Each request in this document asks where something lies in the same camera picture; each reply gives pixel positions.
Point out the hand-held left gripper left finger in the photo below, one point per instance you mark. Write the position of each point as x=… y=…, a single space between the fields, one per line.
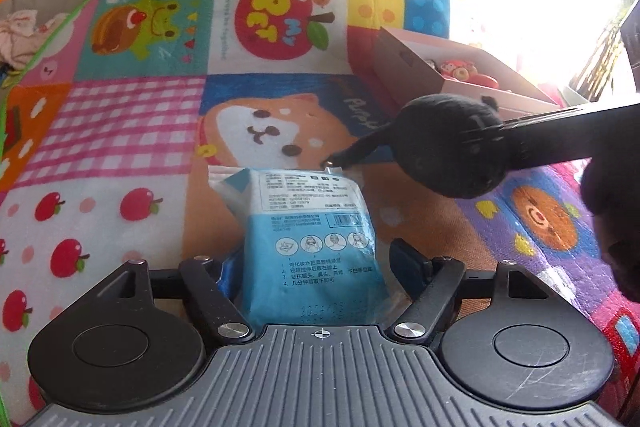
x=200 y=289

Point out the blue wipes packet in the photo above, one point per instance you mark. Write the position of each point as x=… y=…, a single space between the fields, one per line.
x=305 y=247

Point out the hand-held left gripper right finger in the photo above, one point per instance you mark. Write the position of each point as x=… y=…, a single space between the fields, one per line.
x=407 y=259

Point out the black plush toy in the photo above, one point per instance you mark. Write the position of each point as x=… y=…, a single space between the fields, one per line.
x=440 y=147

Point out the pink cardboard box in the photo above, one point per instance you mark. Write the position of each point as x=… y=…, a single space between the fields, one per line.
x=400 y=62

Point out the colourful cartoon play mat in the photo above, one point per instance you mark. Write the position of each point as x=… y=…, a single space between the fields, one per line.
x=125 y=157

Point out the pink patterned cloth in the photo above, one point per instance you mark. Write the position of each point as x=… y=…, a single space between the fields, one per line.
x=20 y=39

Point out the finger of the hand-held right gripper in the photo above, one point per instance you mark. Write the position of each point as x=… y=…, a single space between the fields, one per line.
x=560 y=134

